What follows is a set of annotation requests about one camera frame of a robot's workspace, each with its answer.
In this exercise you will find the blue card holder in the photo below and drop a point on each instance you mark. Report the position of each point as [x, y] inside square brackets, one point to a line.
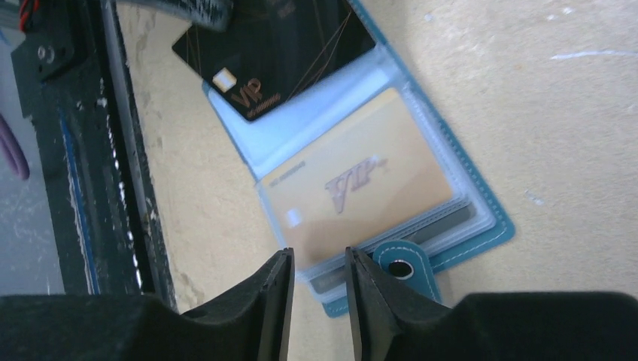
[469, 224]

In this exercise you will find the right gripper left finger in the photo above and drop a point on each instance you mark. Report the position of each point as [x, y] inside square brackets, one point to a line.
[250, 321]

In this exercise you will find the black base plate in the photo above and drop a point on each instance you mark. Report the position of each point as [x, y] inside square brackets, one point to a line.
[74, 86]

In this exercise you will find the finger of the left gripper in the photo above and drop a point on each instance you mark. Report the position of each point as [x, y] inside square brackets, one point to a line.
[214, 15]

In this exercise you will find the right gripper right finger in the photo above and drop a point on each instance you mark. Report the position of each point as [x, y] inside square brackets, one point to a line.
[390, 321]

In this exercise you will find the gold VIP card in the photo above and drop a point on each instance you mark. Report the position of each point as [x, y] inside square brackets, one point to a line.
[371, 173]

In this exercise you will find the black VIP card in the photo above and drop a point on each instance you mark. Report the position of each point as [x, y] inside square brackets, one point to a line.
[274, 50]

